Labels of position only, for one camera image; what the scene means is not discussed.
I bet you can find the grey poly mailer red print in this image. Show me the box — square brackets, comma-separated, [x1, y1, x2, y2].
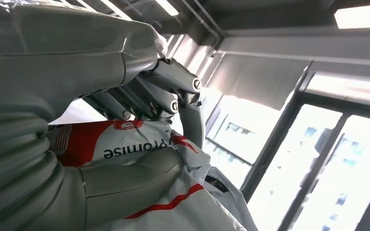
[46, 119, 259, 231]

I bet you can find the ceiling light panel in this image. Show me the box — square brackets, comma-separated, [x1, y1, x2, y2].
[100, 0, 133, 21]
[334, 3, 370, 30]
[155, 0, 180, 17]

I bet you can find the ceiling pipe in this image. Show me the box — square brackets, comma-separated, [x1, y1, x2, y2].
[179, 0, 225, 51]

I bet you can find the roller blind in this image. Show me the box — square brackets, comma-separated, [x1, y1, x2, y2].
[304, 72, 370, 108]
[207, 52, 311, 111]

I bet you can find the dark window frame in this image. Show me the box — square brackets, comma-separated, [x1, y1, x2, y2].
[204, 68, 370, 231]

